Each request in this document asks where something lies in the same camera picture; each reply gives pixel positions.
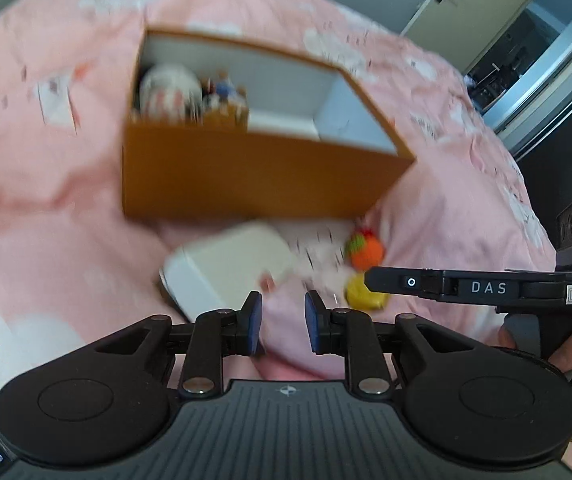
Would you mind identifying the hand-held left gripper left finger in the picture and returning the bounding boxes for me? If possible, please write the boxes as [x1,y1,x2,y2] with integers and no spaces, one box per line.
[86,291,264,397]

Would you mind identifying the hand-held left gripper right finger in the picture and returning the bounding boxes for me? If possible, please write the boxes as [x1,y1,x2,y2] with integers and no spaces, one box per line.
[304,290,472,397]

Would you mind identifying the orange crochet ball toy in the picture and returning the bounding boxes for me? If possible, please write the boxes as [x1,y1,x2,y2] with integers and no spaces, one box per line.
[344,227,386,268]

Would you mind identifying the pink striped white plush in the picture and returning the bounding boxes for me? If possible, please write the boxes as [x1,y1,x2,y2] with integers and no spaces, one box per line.
[138,64,203,122]

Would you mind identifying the brown bear plush blue shirt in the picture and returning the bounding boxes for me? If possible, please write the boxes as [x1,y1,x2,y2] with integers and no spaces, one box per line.
[201,72,250,128]

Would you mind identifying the orange cardboard box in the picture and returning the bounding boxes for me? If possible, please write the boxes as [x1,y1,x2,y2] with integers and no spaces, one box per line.
[121,27,417,221]

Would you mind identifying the beige door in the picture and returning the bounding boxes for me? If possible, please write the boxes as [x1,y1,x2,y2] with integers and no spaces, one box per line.
[400,0,562,78]

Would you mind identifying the pink printed blanket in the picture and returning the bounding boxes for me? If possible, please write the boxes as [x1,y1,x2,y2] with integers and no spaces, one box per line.
[0,0,567,411]

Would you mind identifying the white long box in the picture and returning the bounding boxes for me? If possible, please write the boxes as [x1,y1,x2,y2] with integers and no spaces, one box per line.
[160,222,298,320]

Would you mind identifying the plain pink pillow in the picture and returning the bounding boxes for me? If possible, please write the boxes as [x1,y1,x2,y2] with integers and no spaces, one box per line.
[366,160,559,323]

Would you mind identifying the yellow round toy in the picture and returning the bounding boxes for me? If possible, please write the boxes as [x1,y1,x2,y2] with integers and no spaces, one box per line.
[344,272,391,309]

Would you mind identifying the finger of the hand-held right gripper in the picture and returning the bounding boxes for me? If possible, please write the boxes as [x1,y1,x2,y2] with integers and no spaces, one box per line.
[364,266,445,301]

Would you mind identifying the adjoining room doorway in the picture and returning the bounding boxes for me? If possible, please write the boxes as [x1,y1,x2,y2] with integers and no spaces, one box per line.
[463,0,572,161]

